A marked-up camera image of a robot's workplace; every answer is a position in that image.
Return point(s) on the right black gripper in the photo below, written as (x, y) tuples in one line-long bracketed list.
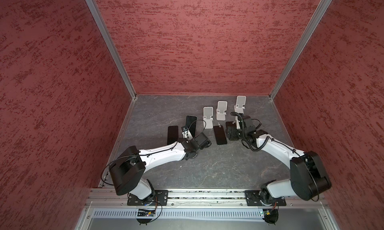
[(233, 135)]

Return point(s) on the black phone with tag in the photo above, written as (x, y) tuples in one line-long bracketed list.
[(231, 125), (220, 135)]

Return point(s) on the white phone stand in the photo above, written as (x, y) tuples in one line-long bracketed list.
[(240, 104), (221, 110)]

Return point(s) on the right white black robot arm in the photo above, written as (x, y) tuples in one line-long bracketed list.
[(308, 175)]

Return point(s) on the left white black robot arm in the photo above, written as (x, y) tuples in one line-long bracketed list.
[(127, 170)]

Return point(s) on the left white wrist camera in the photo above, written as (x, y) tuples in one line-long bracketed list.
[(186, 133)]

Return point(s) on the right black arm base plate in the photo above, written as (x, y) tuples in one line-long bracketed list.
[(256, 199)]

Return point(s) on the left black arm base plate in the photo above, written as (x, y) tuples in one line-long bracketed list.
[(158, 198)]

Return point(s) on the white slotted cable duct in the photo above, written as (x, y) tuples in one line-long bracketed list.
[(252, 215)]

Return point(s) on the right circuit board with wires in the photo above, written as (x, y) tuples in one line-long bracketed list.
[(271, 216)]

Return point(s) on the circuit board with wires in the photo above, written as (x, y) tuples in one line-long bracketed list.
[(271, 216), (152, 211)]

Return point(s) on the left circuit board with wires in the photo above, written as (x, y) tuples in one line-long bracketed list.
[(152, 211)]

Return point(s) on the aluminium front rail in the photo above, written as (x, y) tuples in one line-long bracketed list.
[(197, 198)]

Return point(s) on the right aluminium corner post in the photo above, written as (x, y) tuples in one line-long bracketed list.
[(304, 39)]

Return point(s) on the aluminium corner post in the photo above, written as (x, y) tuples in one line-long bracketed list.
[(96, 14), (304, 39)]

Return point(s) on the left aluminium corner post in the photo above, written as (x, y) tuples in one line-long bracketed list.
[(96, 14)]

